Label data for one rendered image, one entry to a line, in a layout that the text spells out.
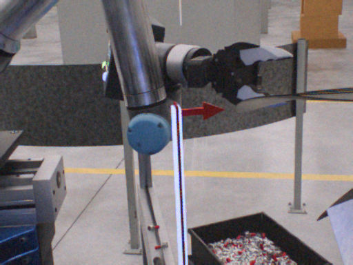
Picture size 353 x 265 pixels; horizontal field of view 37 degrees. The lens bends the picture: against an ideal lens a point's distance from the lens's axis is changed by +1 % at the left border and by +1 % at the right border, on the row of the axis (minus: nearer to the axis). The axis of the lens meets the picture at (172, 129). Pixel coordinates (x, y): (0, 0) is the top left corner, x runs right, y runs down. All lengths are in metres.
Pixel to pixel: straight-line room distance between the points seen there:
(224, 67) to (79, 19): 6.29
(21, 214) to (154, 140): 0.30
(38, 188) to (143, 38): 0.34
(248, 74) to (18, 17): 0.46
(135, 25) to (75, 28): 6.30
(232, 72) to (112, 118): 1.66
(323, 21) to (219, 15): 2.53
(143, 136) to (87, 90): 1.60
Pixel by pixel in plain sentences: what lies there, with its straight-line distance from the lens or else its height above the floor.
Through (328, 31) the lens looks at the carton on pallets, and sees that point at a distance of 8.84.
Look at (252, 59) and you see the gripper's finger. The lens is 0.88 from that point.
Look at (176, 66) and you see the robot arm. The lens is 0.98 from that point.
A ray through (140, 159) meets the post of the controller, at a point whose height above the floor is 0.93.
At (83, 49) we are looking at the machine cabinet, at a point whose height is 0.37.
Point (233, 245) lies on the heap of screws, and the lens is 1.03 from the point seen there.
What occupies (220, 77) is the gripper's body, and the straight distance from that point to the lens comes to 0.91.
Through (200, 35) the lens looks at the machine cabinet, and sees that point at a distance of 6.78.
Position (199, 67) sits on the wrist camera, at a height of 1.20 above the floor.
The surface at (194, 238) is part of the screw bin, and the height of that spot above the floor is 0.87.
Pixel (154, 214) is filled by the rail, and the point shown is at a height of 0.86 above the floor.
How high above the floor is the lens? 1.36
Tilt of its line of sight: 17 degrees down
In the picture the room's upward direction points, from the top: 3 degrees counter-clockwise
